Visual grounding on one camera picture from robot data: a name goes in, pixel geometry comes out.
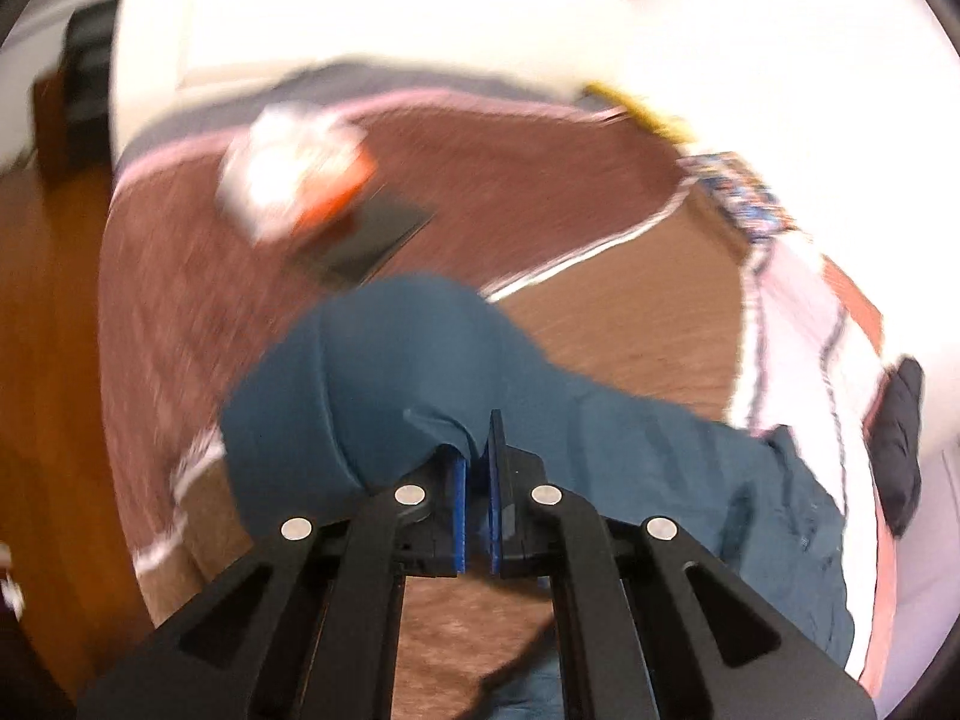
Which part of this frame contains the colourful printed pillow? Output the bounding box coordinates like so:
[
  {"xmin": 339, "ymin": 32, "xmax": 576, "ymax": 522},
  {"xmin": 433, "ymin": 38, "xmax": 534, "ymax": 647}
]
[{"xmin": 679, "ymin": 152, "xmax": 807, "ymax": 241}]

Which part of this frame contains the dark wooden nightstand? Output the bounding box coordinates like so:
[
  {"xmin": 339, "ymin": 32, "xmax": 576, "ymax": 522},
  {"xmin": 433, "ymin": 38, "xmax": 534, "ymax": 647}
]
[{"xmin": 34, "ymin": 0, "xmax": 121, "ymax": 181}]

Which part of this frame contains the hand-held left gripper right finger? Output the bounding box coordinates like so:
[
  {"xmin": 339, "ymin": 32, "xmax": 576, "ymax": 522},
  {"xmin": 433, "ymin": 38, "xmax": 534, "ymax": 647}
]
[{"xmin": 486, "ymin": 409, "xmax": 878, "ymax": 720}]

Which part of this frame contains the white and orange bag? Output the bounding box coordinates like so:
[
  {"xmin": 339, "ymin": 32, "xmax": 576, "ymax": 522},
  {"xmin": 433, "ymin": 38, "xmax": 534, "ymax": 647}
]
[{"xmin": 216, "ymin": 101, "xmax": 376, "ymax": 245}]

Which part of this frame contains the black flat pad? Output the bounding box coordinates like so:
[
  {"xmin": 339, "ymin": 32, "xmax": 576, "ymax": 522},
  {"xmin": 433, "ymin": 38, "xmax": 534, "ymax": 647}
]
[{"xmin": 296, "ymin": 195, "xmax": 434, "ymax": 290}]

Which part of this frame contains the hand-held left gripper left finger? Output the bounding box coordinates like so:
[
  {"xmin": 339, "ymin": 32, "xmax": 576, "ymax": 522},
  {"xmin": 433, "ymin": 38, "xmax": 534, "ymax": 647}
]
[{"xmin": 75, "ymin": 444, "xmax": 470, "ymax": 720}]

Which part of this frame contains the teal garment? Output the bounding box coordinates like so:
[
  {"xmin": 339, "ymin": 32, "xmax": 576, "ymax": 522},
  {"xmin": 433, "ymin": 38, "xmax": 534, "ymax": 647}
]
[{"xmin": 219, "ymin": 274, "xmax": 856, "ymax": 720}]

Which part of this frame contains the black jacket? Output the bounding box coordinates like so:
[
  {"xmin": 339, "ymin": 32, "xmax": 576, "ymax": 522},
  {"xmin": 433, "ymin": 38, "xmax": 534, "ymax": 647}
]
[{"xmin": 866, "ymin": 358, "xmax": 925, "ymax": 537}]

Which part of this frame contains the striped bed blanket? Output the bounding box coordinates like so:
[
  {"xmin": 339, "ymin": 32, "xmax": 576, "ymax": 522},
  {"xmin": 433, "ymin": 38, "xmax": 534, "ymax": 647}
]
[{"xmin": 97, "ymin": 60, "xmax": 908, "ymax": 698}]

